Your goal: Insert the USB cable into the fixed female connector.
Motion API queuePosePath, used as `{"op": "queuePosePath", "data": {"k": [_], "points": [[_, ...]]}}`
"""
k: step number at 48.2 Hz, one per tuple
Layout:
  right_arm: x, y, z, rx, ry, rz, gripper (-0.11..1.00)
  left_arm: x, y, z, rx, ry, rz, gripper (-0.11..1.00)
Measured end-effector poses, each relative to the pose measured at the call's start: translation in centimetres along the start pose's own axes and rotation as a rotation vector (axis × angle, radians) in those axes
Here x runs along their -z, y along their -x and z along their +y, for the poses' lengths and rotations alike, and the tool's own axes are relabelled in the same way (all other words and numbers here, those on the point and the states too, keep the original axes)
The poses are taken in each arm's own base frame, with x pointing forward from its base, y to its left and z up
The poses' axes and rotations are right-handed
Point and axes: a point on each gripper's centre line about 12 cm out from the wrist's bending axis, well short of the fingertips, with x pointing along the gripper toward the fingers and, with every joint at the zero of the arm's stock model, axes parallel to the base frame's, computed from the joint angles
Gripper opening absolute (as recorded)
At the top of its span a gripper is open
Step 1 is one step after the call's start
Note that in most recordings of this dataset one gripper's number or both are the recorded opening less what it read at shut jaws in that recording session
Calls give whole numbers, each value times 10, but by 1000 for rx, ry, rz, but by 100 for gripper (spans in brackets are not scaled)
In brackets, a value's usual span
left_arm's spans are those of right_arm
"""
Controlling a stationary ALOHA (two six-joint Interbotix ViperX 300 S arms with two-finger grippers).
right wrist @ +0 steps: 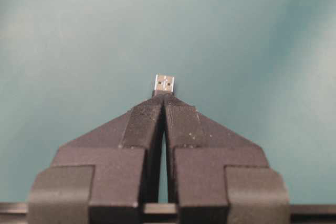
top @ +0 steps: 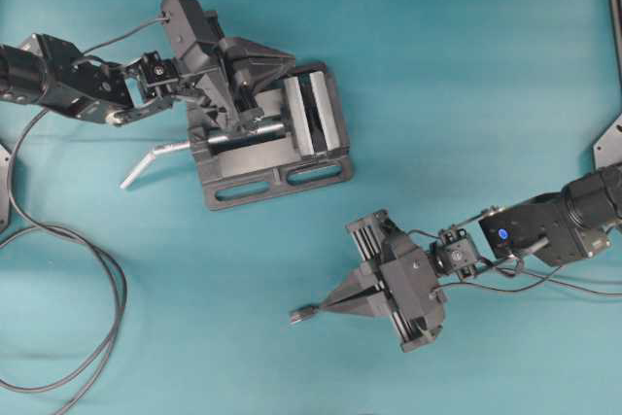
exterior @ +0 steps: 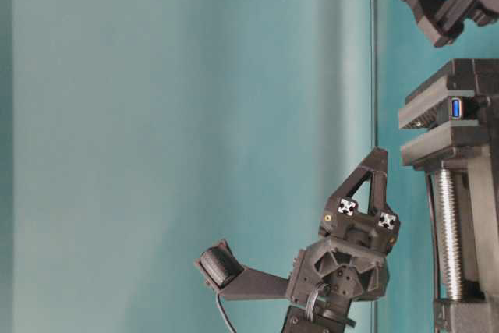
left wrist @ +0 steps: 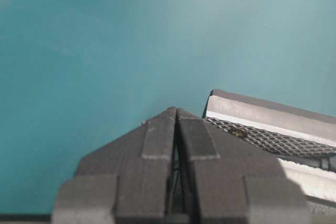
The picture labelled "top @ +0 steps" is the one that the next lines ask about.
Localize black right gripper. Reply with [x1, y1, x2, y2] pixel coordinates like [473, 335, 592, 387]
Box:
[320, 209, 446, 352]

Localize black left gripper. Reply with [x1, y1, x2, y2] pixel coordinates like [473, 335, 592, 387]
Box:
[175, 37, 294, 133]

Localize black metal bench vise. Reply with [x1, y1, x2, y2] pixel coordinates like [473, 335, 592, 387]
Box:
[120, 61, 354, 211]

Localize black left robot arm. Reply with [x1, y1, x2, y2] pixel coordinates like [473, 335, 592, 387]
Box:
[1, 11, 295, 133]

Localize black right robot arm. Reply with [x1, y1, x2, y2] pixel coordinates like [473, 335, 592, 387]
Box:
[306, 163, 621, 352]

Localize right wrist camera housing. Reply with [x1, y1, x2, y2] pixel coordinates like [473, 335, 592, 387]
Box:
[380, 234, 445, 336]

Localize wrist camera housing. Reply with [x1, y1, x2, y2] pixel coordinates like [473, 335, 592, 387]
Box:
[160, 0, 224, 72]
[380, 234, 445, 336]

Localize left wrist camera housing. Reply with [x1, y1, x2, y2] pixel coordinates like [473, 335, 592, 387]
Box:
[160, 0, 224, 72]

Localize right arm black cables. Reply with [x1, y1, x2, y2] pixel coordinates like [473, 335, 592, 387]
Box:
[407, 227, 622, 300]

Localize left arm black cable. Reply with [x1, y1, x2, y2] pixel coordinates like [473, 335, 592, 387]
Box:
[0, 106, 128, 415]

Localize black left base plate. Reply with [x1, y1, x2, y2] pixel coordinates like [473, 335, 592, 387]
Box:
[0, 145, 11, 232]

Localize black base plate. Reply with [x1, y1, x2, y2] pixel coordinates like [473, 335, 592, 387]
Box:
[592, 115, 622, 170]
[0, 145, 11, 232]

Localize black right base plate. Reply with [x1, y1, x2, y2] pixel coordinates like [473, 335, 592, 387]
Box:
[592, 115, 622, 170]

